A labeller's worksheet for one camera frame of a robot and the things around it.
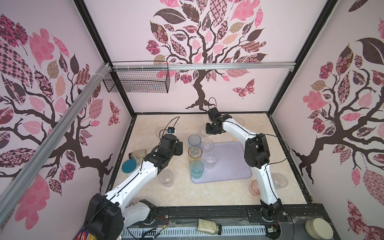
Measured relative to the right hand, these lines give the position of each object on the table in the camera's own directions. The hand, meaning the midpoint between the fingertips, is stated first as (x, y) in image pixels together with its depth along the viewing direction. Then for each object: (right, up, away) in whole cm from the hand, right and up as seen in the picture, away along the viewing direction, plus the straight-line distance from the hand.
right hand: (209, 129), depth 101 cm
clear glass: (-1, -10, -4) cm, 11 cm away
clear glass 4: (-26, -1, -33) cm, 42 cm away
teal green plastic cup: (-8, -25, -12) cm, 29 cm away
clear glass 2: (0, -18, -14) cm, 23 cm away
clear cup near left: (-26, -29, -16) cm, 42 cm away
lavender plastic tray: (+14, -22, -9) cm, 27 cm away
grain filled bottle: (-3, -45, -34) cm, 56 cm away
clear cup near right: (+39, -29, -18) cm, 52 cm away
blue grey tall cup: (-10, -7, -9) cm, 15 cm away
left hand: (-20, -9, -18) cm, 29 cm away
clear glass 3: (+23, +6, +5) cm, 24 cm away
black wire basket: (-47, +34, -6) cm, 58 cm away
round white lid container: (+46, -44, -36) cm, 73 cm away
